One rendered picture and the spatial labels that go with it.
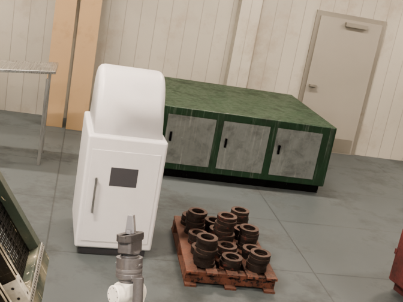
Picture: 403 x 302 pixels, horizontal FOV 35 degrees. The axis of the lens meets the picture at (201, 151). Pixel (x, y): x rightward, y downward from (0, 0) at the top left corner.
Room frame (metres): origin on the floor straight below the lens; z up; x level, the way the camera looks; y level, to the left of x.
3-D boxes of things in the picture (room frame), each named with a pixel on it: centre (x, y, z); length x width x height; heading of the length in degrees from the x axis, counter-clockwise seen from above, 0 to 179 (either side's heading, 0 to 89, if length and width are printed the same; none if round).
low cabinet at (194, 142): (8.43, -0.34, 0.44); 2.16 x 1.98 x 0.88; 102
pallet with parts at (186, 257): (5.30, -0.32, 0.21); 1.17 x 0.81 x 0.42; 13
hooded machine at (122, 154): (5.32, 0.69, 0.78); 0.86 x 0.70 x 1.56; 11
